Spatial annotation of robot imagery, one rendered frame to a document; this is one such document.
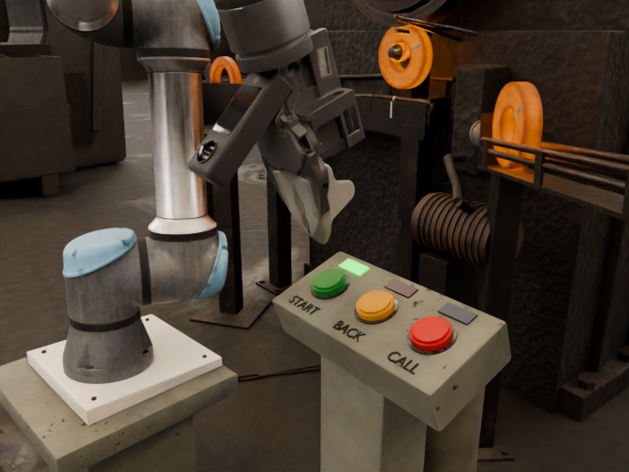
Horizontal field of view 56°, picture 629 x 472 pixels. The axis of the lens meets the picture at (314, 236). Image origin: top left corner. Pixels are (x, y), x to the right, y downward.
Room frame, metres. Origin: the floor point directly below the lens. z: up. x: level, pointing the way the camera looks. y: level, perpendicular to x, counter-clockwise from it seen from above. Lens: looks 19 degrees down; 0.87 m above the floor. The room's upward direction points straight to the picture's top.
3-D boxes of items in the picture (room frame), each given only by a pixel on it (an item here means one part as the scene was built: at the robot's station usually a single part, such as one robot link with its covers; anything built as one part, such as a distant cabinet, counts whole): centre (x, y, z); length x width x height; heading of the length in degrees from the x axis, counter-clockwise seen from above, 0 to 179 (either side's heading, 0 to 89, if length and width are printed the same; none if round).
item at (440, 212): (1.20, -0.32, 0.27); 0.22 x 0.13 x 0.53; 38
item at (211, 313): (1.76, 0.29, 0.36); 0.26 x 0.20 x 0.72; 73
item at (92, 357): (0.91, 0.36, 0.37); 0.15 x 0.15 x 0.10
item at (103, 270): (0.92, 0.35, 0.49); 0.13 x 0.12 x 0.14; 110
